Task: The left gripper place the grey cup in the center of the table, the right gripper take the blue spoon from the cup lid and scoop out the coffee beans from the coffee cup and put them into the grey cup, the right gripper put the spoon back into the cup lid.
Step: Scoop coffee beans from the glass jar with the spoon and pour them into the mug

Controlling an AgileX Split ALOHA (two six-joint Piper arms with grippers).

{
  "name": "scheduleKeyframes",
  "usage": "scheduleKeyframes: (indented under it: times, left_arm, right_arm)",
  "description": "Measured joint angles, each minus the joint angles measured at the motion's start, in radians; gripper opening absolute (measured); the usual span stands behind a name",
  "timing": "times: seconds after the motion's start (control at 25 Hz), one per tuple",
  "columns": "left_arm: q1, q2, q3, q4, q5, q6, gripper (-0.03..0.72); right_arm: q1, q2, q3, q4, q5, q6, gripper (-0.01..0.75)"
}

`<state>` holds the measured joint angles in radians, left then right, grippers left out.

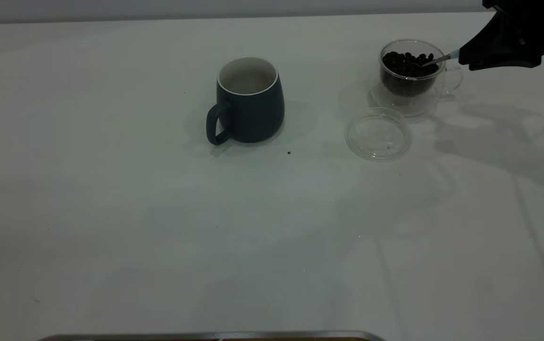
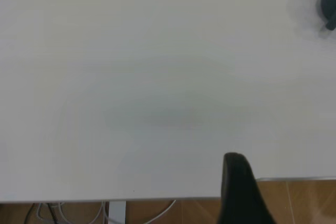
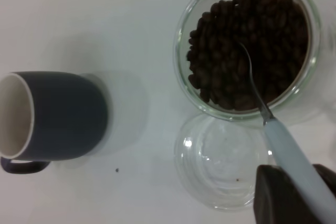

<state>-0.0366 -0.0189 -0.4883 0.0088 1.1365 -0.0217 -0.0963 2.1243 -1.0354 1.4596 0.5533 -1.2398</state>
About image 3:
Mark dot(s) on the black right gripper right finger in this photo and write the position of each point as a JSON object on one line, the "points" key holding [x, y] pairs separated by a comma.
{"points": [[328, 178]]}

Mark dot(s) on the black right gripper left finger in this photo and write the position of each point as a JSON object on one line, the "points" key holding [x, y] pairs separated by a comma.
{"points": [[275, 200]]}

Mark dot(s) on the dark grey ceramic mug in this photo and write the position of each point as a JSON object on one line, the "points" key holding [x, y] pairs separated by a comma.
{"points": [[68, 116]]}

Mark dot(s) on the roasted coffee beans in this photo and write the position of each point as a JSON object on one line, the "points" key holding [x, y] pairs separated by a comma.
{"points": [[223, 64]]}

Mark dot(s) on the small clear glass dish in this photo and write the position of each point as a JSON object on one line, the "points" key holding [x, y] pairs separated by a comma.
{"points": [[210, 155]]}

